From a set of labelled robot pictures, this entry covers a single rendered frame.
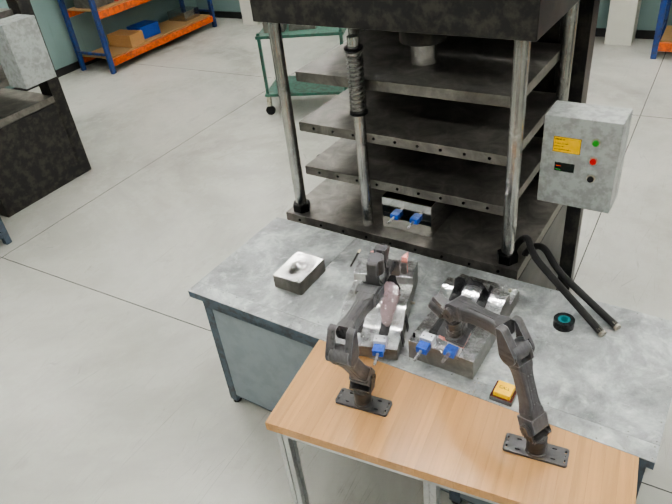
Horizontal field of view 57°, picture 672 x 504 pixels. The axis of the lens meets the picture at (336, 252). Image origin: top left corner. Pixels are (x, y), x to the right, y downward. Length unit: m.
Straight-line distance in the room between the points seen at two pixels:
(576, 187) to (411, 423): 1.22
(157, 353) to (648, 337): 2.67
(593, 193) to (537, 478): 1.22
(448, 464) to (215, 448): 1.52
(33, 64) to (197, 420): 3.41
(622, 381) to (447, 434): 0.66
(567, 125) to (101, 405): 2.78
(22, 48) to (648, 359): 4.89
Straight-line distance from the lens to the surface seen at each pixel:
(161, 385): 3.73
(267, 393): 3.21
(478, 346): 2.36
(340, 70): 3.08
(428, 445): 2.17
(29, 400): 4.02
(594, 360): 2.50
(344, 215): 3.32
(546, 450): 2.18
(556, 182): 2.79
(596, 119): 2.65
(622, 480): 2.18
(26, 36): 5.72
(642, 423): 2.34
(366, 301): 2.02
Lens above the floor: 2.52
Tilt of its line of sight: 35 degrees down
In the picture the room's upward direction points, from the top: 7 degrees counter-clockwise
